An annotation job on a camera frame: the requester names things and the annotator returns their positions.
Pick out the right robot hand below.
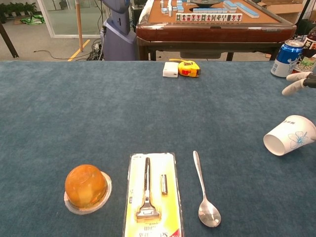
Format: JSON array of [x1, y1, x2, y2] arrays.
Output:
[[281, 71, 316, 97]]

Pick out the black slanted table leg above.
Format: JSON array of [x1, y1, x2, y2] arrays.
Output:
[[0, 21, 20, 59]]

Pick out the black floor cable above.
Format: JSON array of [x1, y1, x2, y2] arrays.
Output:
[[33, 50, 88, 61]]

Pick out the tangled cables and power strip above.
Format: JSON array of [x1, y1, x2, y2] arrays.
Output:
[[86, 38, 104, 61]]

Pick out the dark tea bottle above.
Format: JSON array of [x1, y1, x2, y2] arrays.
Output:
[[292, 26, 316, 75]]

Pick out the razor in yellow blister pack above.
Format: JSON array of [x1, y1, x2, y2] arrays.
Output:
[[123, 152, 185, 237]]

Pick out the glass door frame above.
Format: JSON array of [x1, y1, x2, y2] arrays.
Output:
[[37, 0, 104, 39]]

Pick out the wooden pole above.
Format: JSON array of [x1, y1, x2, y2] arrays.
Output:
[[75, 0, 84, 53]]

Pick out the green potted plants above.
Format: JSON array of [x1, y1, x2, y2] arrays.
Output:
[[0, 2, 38, 18]]

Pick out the green bag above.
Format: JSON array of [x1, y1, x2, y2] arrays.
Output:
[[20, 14, 46, 25]]

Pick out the scattered blue-backed mahjong tiles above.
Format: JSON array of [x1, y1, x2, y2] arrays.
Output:
[[159, 0, 185, 17]]

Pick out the white floral paper cup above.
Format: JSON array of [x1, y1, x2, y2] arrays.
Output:
[[263, 115, 316, 157]]

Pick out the stainless steel spoon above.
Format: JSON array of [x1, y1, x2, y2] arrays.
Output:
[[193, 150, 222, 228]]

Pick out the blue drink can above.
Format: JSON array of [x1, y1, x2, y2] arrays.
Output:
[[270, 39, 305, 78]]

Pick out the brown mahjong table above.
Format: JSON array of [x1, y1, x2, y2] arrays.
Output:
[[135, 0, 297, 62]]

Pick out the cardboard box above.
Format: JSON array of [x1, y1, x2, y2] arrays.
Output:
[[258, 0, 316, 23]]

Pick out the double blue-backed tile stack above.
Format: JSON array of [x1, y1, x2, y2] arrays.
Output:
[[223, 0, 238, 11]]

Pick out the orange jelly cup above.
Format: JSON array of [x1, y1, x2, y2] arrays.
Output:
[[64, 164, 113, 215]]

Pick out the long blue-backed mahjong tile row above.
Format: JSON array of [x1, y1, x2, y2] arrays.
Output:
[[235, 2, 260, 19]]

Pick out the white rectangular charger box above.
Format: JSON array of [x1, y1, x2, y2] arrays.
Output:
[[162, 62, 179, 78]]

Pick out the yellow tape measure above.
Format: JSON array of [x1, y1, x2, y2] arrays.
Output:
[[168, 58, 201, 78]]

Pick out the face-up mahjong tile row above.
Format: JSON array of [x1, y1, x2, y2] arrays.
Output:
[[175, 13, 243, 22]]

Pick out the purple grey robot base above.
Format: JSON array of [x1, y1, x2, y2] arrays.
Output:
[[101, 0, 139, 61]]

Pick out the short blue-backed mahjong tile row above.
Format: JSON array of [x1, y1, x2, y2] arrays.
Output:
[[193, 7, 229, 14]]

